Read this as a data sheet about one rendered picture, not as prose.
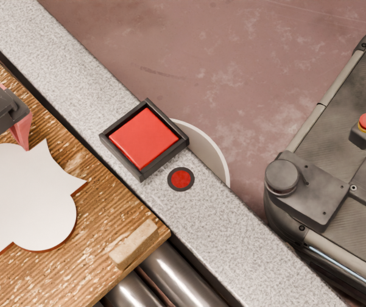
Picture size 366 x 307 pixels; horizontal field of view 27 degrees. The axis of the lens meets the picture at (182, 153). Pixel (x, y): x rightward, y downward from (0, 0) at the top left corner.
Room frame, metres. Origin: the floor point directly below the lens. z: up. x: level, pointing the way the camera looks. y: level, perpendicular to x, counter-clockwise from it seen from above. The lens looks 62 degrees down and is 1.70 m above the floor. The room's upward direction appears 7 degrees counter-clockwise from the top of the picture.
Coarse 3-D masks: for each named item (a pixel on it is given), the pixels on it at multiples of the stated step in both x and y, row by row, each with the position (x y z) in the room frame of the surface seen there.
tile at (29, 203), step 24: (0, 144) 0.44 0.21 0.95; (0, 168) 0.41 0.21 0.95; (24, 168) 0.41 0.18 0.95; (48, 168) 0.41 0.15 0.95; (0, 192) 0.38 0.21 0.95; (24, 192) 0.38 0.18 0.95; (48, 192) 0.38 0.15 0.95; (72, 192) 0.37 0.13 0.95; (0, 216) 0.36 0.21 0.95; (24, 216) 0.35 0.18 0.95; (48, 216) 0.35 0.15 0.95; (72, 216) 0.35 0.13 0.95; (0, 240) 0.33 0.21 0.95; (24, 240) 0.32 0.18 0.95; (48, 240) 0.32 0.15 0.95
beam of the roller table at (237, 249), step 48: (0, 0) 0.69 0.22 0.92; (0, 48) 0.61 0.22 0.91; (48, 48) 0.60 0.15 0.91; (48, 96) 0.53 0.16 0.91; (96, 96) 0.52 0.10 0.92; (96, 144) 0.45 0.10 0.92; (144, 192) 0.38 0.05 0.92; (192, 192) 0.37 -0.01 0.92; (192, 240) 0.31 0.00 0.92; (240, 240) 0.31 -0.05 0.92; (240, 288) 0.25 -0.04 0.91; (288, 288) 0.25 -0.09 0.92
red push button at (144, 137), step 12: (132, 120) 0.47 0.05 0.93; (144, 120) 0.47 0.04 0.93; (156, 120) 0.46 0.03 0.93; (120, 132) 0.45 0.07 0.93; (132, 132) 0.45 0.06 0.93; (144, 132) 0.45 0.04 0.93; (156, 132) 0.45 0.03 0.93; (168, 132) 0.45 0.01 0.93; (120, 144) 0.44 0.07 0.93; (132, 144) 0.44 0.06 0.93; (144, 144) 0.43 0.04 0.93; (156, 144) 0.43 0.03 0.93; (168, 144) 0.43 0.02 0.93; (132, 156) 0.42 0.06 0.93; (144, 156) 0.42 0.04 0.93; (156, 156) 0.42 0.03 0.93
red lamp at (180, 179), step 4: (176, 172) 0.40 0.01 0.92; (180, 172) 0.40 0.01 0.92; (184, 172) 0.40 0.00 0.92; (172, 176) 0.40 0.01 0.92; (176, 176) 0.40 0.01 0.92; (180, 176) 0.39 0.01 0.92; (184, 176) 0.39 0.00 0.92; (188, 176) 0.39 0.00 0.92; (172, 180) 0.39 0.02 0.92; (176, 180) 0.39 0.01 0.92; (180, 180) 0.39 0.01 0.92; (184, 180) 0.39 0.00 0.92; (188, 180) 0.39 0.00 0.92; (176, 184) 0.39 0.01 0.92; (180, 184) 0.38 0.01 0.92; (184, 184) 0.38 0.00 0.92; (188, 184) 0.38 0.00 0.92
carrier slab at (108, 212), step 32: (32, 96) 0.52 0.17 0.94; (32, 128) 0.47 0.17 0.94; (64, 128) 0.47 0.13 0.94; (64, 160) 0.42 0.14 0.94; (96, 160) 0.42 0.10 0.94; (96, 192) 0.38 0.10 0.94; (128, 192) 0.37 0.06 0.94; (96, 224) 0.34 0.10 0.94; (128, 224) 0.33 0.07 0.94; (160, 224) 0.33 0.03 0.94; (0, 256) 0.31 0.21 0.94; (32, 256) 0.31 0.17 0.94; (64, 256) 0.31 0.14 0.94; (96, 256) 0.30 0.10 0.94; (0, 288) 0.28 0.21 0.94; (32, 288) 0.27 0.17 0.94; (64, 288) 0.27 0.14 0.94; (96, 288) 0.27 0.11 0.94
